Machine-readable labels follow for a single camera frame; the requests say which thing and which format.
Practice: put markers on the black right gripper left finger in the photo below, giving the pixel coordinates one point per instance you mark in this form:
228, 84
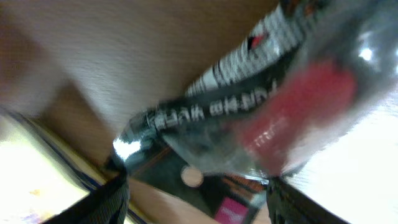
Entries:
108, 204

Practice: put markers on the yellow blue snack bag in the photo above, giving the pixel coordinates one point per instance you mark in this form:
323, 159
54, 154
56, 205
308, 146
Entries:
41, 176

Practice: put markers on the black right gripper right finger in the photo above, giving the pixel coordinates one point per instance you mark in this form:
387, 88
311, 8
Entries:
287, 205

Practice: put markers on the black red snack packet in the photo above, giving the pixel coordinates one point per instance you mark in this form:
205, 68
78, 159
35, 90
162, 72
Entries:
324, 121

